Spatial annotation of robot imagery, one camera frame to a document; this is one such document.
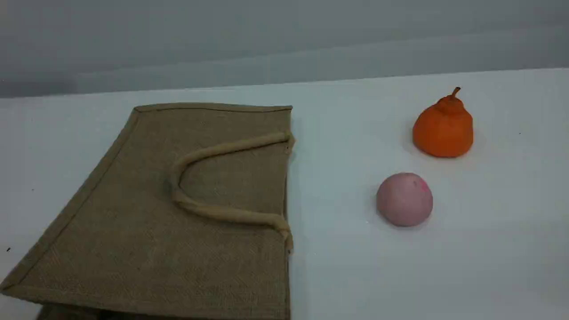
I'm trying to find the orange fruit with stem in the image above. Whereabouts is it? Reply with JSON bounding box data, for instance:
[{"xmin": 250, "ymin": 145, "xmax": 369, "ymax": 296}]
[{"xmin": 412, "ymin": 87, "xmax": 474, "ymax": 158}]

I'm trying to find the brown jute tote bag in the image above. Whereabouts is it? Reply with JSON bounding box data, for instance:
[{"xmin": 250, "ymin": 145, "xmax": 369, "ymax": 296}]
[{"xmin": 0, "ymin": 102, "xmax": 296, "ymax": 320}]

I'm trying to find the pink peach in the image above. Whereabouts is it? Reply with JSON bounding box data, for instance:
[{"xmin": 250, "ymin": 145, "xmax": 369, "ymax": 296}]
[{"xmin": 376, "ymin": 172, "xmax": 434, "ymax": 228}]

